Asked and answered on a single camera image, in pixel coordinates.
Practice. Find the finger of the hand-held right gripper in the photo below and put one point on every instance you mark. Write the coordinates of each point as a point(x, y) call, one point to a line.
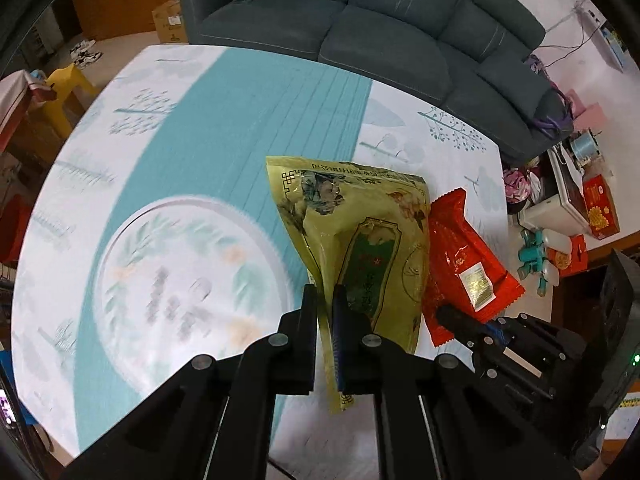
point(460, 327)
point(540, 340)

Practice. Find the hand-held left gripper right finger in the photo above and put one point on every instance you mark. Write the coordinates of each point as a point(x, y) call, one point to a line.
point(340, 345)

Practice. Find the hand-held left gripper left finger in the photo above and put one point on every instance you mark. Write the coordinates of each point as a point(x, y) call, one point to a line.
point(309, 330)

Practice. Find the red snack wrapper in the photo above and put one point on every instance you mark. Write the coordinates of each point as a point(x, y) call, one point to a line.
point(465, 265)

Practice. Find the yellow-green flowered pouch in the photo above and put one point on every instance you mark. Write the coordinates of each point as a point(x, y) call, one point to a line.
point(370, 240)

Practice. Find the teal toy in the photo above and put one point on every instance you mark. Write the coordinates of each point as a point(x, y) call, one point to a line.
point(532, 255)

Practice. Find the white low cabinet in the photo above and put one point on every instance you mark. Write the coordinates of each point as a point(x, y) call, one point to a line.
point(550, 210)

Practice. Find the red gift box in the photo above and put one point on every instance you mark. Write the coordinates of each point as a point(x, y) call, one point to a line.
point(600, 205)

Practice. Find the pink clothes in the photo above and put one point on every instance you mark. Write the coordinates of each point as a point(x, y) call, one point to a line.
point(515, 185)

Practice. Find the light blue ribbon roll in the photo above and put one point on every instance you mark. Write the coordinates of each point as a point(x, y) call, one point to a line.
point(584, 145)

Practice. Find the purple clothes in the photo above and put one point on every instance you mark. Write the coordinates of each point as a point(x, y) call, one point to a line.
point(550, 120)

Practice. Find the leaf print tablecloth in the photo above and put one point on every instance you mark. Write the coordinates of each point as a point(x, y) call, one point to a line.
point(200, 135)

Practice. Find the pink boards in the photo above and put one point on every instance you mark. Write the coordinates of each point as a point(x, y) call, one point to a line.
point(592, 112)

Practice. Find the dark teal sofa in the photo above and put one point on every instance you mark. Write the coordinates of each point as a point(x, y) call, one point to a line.
point(390, 50)

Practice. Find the orange bucket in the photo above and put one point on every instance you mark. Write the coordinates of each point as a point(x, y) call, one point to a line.
point(12, 230)

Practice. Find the cardboard box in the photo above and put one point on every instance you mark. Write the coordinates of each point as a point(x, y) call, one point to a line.
point(167, 22)

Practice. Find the yellow plastic stool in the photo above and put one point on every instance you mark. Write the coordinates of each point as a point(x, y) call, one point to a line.
point(62, 90)

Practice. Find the pair of sneakers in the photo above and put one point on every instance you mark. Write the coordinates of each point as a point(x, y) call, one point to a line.
point(85, 52)

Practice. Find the pink cloth side table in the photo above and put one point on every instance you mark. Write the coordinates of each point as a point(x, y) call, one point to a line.
point(12, 105)

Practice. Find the wooden cabinet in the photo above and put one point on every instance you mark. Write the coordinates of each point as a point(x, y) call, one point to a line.
point(115, 0)

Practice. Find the white wall shelf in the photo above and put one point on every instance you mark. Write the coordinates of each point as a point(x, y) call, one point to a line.
point(615, 45)

